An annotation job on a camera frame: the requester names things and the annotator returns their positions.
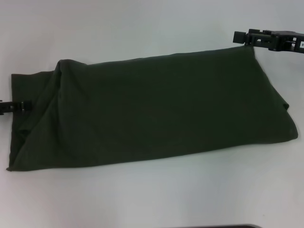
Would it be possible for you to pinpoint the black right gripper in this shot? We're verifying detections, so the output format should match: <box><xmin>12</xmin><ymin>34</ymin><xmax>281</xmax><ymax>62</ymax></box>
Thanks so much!
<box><xmin>233</xmin><ymin>28</ymin><xmax>304</xmax><ymax>53</ymax></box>

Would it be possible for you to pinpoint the dark green printed t-shirt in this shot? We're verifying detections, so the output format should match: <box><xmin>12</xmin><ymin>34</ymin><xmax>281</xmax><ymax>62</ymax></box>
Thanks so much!
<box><xmin>6</xmin><ymin>45</ymin><xmax>299</xmax><ymax>172</ymax></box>

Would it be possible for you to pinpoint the dark rounded robot base edge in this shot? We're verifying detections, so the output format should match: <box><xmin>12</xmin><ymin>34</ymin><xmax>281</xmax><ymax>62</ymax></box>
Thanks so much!
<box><xmin>163</xmin><ymin>224</ymin><xmax>262</xmax><ymax>228</ymax></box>

